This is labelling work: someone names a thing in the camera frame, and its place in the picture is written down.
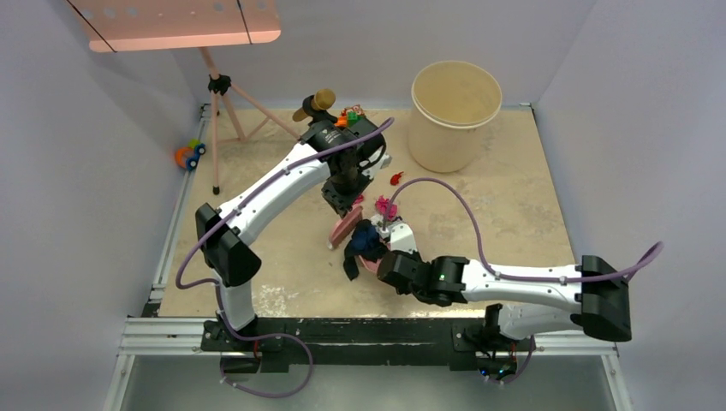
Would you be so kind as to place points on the blue navy paper strip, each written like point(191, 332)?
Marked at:
point(365, 243)

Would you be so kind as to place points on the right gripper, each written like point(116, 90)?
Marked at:
point(416, 256)

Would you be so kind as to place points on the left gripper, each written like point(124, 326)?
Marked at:
point(342, 203)

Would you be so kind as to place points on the orange toy block set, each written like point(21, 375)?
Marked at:
point(349, 116)

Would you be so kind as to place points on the black microphone stand toy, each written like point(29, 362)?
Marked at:
point(315, 107)

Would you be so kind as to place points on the beige round bin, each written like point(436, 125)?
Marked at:
point(453, 102)

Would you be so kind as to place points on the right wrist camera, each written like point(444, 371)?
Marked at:
point(400, 237)

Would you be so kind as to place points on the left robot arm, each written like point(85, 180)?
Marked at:
point(342, 161)

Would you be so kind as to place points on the magenta paper ball right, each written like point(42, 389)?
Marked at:
point(386, 208)

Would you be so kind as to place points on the orange blue toy car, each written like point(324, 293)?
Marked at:
point(187, 157)

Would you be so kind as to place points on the pink music stand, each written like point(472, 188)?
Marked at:
point(114, 26)

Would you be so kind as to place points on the white paper scrap top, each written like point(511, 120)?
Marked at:
point(377, 219)

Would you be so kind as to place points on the red paper scrap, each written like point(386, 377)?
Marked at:
point(396, 178)

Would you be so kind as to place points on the black base frame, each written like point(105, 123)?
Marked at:
point(456, 343)

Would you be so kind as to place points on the pink hand brush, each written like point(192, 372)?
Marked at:
point(344, 227)

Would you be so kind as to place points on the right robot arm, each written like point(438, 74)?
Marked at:
point(590, 296)

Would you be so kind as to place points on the pink dustpan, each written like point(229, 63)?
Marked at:
point(368, 265)

